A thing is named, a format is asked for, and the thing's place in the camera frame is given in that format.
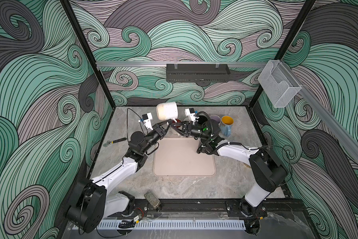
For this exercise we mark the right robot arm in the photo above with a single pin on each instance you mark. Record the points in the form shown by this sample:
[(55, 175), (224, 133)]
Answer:
[(268, 170)]

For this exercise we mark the black wire wall basket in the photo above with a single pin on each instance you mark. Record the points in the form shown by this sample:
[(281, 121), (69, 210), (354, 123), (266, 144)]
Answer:
[(196, 73)]

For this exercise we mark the cream speckled mug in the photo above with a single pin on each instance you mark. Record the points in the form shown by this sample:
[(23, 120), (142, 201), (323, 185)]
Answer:
[(166, 111)]

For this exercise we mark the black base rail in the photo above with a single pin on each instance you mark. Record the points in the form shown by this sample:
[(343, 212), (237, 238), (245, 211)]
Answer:
[(285, 207)]

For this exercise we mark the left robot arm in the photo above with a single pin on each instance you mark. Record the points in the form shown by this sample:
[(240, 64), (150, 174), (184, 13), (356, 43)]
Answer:
[(90, 201)]

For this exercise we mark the clear acrylic wall holder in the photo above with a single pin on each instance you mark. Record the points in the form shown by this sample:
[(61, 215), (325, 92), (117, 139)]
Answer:
[(279, 83)]

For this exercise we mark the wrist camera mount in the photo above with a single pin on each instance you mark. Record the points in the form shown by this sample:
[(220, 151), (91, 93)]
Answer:
[(191, 114), (146, 120)]

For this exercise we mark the pink silicone tray mat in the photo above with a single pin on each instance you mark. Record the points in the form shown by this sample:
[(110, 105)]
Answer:
[(178, 157)]

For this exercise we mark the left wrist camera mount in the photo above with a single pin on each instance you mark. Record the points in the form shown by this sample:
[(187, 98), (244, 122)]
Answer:
[(146, 120)]

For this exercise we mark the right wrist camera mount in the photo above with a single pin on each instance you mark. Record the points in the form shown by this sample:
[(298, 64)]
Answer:
[(191, 114)]

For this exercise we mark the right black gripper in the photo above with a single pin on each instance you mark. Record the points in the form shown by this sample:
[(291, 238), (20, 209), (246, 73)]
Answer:
[(189, 129)]

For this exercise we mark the white slotted cable duct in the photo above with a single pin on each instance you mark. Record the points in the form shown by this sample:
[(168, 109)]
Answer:
[(166, 224)]

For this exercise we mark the small metal device front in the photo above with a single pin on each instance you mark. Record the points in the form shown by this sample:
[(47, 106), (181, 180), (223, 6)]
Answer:
[(153, 200)]

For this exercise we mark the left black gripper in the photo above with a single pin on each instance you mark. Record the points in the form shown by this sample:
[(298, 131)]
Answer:
[(158, 132)]

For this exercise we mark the blue mug yellow inside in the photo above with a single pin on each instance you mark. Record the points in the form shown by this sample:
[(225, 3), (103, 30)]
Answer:
[(226, 125)]

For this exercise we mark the pink iridescent mug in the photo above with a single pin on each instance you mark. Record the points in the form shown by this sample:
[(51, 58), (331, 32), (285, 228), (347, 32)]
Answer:
[(216, 118)]

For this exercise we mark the black glossy mug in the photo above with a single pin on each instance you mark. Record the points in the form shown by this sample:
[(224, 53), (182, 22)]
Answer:
[(201, 149)]

